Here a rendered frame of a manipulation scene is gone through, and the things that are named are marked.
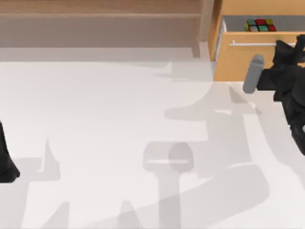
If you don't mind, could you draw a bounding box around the multicoloured puzzle cube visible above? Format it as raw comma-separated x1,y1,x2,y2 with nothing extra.
245,19,277,32

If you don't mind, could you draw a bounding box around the long metal drawer handle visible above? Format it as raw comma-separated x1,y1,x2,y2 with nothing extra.
229,40,297,47

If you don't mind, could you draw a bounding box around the wooden drawer cabinet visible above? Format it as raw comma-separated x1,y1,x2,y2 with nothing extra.
206,0,305,63

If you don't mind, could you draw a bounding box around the pale wooden drawer front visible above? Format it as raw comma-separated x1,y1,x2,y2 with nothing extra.
213,31,305,82

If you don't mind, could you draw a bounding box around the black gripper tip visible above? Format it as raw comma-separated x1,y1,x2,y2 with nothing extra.
0,122,20,184

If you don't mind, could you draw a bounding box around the wooden open shelf cupboard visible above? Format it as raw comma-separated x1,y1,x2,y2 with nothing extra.
0,0,211,58

